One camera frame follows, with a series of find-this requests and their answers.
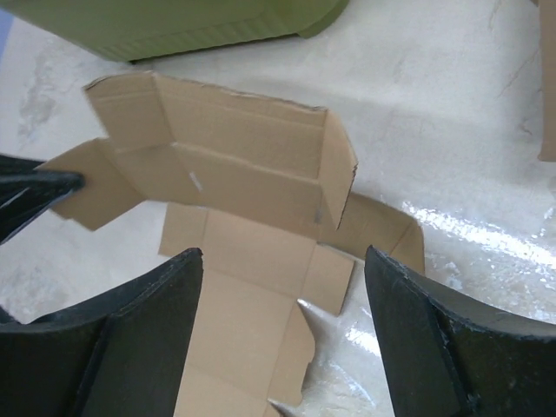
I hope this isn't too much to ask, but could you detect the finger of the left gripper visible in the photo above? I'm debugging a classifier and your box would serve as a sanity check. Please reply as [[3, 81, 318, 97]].
[[1, 154, 83, 244]]

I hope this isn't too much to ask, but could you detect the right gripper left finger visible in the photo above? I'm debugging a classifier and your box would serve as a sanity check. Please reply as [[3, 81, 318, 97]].
[[1, 248, 203, 416]]

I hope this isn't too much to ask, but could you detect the brown cardboard box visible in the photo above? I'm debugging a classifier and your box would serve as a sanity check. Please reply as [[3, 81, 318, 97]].
[[48, 72, 425, 416]]

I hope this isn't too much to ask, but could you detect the olive green plastic basket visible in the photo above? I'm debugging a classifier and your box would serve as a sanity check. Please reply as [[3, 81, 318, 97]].
[[1, 0, 348, 62]]

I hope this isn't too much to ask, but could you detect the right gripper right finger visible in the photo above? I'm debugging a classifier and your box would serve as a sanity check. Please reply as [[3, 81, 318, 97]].
[[364, 247, 555, 416]]

